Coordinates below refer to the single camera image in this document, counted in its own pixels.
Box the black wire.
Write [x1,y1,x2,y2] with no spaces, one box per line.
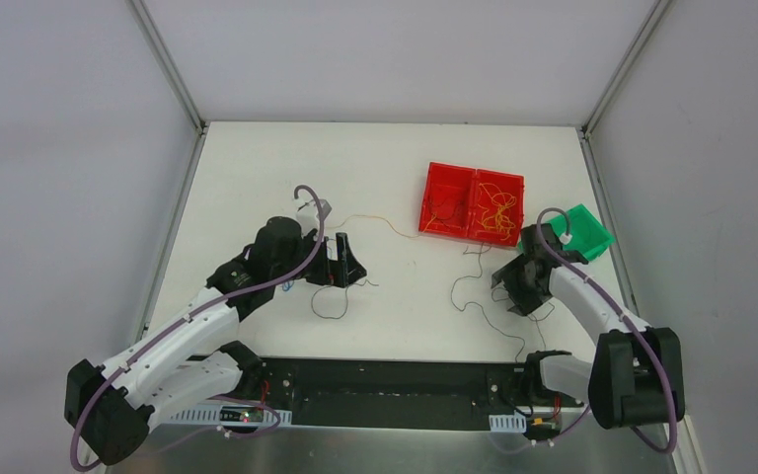
[450,242,557,364]
[425,190,469,227]

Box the yellow wire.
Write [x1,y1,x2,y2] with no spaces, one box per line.
[477,183,521,238]

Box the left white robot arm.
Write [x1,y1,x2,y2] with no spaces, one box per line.
[64,216,367,472]

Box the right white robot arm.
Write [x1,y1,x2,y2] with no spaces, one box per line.
[492,223,685,429]

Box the right red bin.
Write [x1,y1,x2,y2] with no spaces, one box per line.
[467,169,525,247]

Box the red bin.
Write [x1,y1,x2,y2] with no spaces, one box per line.
[467,169,525,247]
[418,162,477,239]

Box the green plastic bin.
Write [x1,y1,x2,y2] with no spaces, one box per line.
[564,204,616,262]

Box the left red bin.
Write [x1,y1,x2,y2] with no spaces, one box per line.
[418,162,477,239]

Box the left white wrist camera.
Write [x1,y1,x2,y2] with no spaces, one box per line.
[293,198,332,237]

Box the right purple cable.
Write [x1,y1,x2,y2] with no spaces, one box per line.
[534,207,680,456]

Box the purple cable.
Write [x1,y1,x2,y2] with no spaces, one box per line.
[68,185,328,474]
[534,207,680,456]

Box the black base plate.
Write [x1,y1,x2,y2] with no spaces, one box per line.
[226,356,580,432]

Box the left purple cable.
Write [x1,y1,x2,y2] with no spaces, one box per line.
[68,185,328,474]

